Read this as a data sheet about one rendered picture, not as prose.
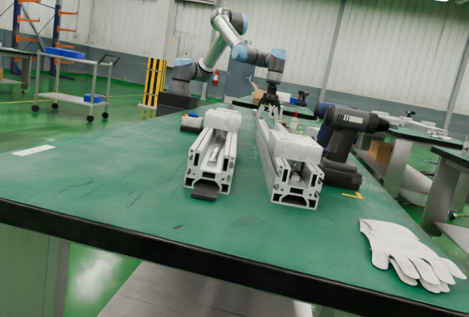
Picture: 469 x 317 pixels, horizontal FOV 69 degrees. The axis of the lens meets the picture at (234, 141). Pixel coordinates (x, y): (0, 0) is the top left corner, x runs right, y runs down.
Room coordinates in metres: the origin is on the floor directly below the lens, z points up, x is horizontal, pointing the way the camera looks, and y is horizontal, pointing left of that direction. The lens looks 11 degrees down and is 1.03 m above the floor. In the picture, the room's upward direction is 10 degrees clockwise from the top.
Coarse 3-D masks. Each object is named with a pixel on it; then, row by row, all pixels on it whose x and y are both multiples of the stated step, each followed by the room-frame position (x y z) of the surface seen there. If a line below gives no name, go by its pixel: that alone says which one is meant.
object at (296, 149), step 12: (276, 132) 0.89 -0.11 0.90; (276, 144) 0.77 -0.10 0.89; (288, 144) 0.77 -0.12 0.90; (300, 144) 0.77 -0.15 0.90; (312, 144) 0.80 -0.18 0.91; (276, 156) 0.77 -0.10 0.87; (288, 156) 0.77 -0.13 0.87; (300, 156) 0.77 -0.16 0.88; (312, 156) 0.77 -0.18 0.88; (300, 168) 0.79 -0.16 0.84
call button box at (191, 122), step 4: (188, 116) 1.36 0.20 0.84; (192, 116) 1.36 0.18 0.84; (184, 120) 1.34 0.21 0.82; (188, 120) 1.34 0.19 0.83; (192, 120) 1.34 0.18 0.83; (196, 120) 1.34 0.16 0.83; (200, 120) 1.34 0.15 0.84; (184, 124) 1.34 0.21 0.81; (188, 124) 1.34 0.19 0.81; (192, 124) 1.34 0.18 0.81; (196, 124) 1.34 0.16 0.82; (200, 124) 1.34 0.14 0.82; (180, 128) 1.34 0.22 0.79; (184, 128) 1.34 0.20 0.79; (188, 128) 1.34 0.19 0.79; (192, 128) 1.34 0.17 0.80; (196, 128) 1.34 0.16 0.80; (200, 128) 1.36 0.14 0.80; (188, 132) 1.34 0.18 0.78; (192, 132) 1.34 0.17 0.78; (196, 132) 1.34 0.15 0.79; (200, 132) 1.37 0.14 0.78
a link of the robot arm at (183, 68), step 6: (180, 60) 2.15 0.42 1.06; (186, 60) 2.15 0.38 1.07; (192, 60) 2.18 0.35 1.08; (174, 66) 2.16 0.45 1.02; (180, 66) 2.14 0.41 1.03; (186, 66) 2.15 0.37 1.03; (192, 66) 2.18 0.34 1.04; (174, 72) 2.16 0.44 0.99; (180, 72) 2.14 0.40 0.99; (186, 72) 2.16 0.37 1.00; (192, 72) 2.18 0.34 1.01; (180, 78) 2.14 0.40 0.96; (186, 78) 2.16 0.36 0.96; (192, 78) 2.21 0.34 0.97
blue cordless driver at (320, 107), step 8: (320, 104) 1.16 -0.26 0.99; (328, 104) 1.15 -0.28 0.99; (336, 104) 1.15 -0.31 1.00; (320, 112) 1.15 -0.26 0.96; (320, 128) 1.16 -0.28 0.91; (328, 128) 1.14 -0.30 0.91; (336, 128) 1.14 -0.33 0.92; (320, 136) 1.15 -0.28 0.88; (328, 136) 1.14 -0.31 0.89; (320, 144) 1.15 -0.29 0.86; (328, 144) 1.14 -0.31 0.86; (320, 160) 1.13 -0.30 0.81
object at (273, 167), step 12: (264, 120) 1.50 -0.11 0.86; (264, 132) 1.14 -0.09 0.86; (264, 144) 1.06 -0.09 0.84; (264, 156) 1.00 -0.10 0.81; (264, 168) 0.93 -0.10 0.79; (276, 168) 0.71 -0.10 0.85; (288, 168) 0.70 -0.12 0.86; (312, 168) 0.72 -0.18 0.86; (276, 180) 0.70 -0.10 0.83; (288, 180) 0.74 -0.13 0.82; (300, 180) 0.76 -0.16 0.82; (312, 180) 0.73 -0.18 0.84; (276, 192) 0.70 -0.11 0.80; (288, 192) 0.70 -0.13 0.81; (300, 192) 0.72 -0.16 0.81; (312, 192) 0.70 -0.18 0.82; (288, 204) 0.70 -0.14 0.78; (300, 204) 0.71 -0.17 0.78; (312, 204) 0.73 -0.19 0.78
